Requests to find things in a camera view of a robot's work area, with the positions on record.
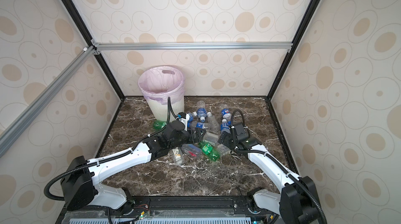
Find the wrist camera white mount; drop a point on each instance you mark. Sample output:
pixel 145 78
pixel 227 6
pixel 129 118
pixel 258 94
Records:
pixel 183 118
pixel 240 132

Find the aluminium rail back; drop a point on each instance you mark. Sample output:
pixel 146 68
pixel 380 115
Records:
pixel 193 46

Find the green bottle near bin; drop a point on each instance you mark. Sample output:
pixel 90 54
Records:
pixel 158 125

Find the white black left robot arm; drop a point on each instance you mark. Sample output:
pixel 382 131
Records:
pixel 81 185

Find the clear bottle green label right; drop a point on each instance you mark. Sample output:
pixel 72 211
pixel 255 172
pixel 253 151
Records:
pixel 223 150

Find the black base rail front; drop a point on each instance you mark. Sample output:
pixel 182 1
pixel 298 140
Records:
pixel 179 210

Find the clear unlabelled crushed bottle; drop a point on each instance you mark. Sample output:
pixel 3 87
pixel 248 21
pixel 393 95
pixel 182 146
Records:
pixel 212 121

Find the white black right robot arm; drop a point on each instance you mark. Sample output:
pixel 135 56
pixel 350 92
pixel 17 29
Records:
pixel 297 201

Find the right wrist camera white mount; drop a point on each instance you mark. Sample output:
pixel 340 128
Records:
pixel 240 132

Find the green bottle yellow cap front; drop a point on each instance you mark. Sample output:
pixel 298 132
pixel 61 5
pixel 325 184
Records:
pixel 209 151

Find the pink bin liner bag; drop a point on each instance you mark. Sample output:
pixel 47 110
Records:
pixel 162 82

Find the clear bottle pink label blue cap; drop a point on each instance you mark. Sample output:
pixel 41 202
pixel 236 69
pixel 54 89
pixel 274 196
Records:
pixel 192 150

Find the clear square bottle green band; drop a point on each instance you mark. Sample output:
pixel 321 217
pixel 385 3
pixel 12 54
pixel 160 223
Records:
pixel 211 138

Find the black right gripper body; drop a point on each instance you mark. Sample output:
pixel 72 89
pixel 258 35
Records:
pixel 228 142

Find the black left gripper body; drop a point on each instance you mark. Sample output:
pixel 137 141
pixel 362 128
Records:
pixel 190 136

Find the blue label white cap bottle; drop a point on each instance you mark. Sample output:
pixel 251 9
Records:
pixel 224 127

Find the aluminium rail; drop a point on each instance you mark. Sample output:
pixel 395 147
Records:
pixel 193 46
pixel 19 125

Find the crane label white cap bottle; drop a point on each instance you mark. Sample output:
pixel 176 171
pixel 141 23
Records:
pixel 178 157

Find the Pocari Sweat bottle upright label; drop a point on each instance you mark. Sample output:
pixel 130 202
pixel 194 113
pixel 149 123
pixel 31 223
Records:
pixel 201 111

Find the small Pepsi label bottle back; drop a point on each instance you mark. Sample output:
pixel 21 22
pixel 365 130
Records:
pixel 225 112

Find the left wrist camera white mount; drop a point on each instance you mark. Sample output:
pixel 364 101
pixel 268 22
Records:
pixel 183 118

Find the white ribbed waste bin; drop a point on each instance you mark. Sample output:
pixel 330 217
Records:
pixel 160 110

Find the aluminium rail left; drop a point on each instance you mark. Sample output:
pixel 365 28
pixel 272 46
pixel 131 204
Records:
pixel 19 125

